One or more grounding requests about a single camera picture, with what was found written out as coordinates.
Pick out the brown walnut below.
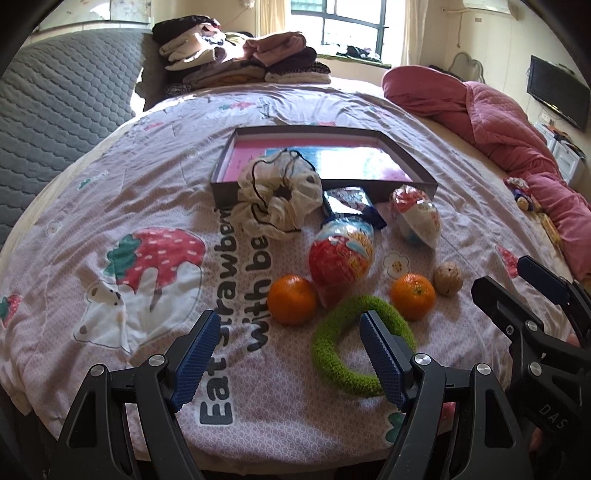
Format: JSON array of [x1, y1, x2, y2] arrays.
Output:
[[433, 261, 464, 297]]

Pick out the orange mandarin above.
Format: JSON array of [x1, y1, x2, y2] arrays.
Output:
[[267, 275, 318, 327], [390, 273, 437, 322]]

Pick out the green knitted ring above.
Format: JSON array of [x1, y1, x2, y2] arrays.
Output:
[[310, 293, 418, 399]]

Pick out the white red toy egg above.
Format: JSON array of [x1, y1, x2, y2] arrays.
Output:
[[390, 184, 441, 250]]

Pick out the red blue toy egg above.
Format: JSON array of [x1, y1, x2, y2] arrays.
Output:
[[308, 216, 374, 309]]

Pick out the blue cookie packet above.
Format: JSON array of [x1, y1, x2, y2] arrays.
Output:
[[322, 187, 387, 231]]

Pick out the cream fabric scrunchie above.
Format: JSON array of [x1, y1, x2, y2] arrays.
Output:
[[228, 149, 324, 241]]

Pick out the small colourful toy figure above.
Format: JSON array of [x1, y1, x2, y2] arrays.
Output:
[[504, 177, 543, 213]]

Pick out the pink quilted blanket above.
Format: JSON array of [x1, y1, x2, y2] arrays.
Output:
[[382, 65, 590, 281]]

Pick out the black flat television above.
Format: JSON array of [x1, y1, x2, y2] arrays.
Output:
[[526, 56, 590, 132]]

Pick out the dark shallow cardboard box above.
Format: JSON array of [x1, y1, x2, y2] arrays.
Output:
[[211, 125, 438, 208]]

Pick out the heart shaped chair back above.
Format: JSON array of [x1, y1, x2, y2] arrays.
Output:
[[449, 52, 485, 83]]

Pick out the pink blue book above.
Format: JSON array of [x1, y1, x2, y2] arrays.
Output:
[[216, 137, 412, 182]]

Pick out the strawberry print bed cover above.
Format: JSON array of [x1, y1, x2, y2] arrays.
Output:
[[1, 86, 570, 473]]

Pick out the white air conditioner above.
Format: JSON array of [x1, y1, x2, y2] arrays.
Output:
[[462, 0, 518, 19]]

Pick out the cream curtain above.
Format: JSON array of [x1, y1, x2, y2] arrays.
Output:
[[401, 0, 430, 66]]

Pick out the grey quilted headboard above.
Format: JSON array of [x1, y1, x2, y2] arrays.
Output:
[[0, 28, 165, 238]]

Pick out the pile of folded clothes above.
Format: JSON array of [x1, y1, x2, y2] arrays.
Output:
[[152, 15, 331, 96]]

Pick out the painted wardrobe doors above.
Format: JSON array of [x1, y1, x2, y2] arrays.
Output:
[[35, 0, 151, 32]]

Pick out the window with dark frame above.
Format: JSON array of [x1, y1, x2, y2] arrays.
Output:
[[290, 0, 387, 61]]

